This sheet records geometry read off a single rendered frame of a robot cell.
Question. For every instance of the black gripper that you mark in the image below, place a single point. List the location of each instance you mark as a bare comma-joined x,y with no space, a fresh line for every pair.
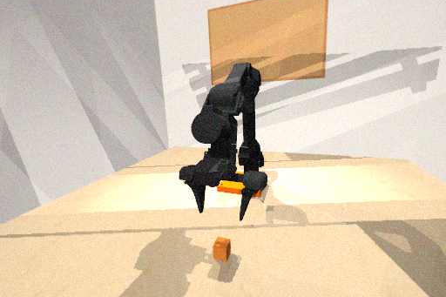
253,181

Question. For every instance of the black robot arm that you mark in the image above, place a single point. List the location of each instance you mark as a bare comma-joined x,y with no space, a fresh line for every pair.
216,124

